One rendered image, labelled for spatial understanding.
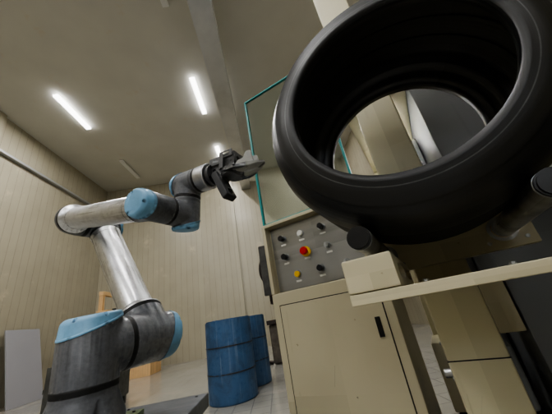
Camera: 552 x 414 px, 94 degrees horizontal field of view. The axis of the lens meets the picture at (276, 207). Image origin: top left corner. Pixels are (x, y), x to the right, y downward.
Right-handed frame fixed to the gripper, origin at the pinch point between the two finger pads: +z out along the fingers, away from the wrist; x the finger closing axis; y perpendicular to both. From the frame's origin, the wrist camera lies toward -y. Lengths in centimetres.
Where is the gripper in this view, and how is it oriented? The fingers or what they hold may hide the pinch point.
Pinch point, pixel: (260, 164)
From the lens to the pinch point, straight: 78.9
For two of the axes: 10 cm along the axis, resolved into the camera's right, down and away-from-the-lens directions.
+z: 8.6, -2.0, -4.6
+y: -0.4, -9.4, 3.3
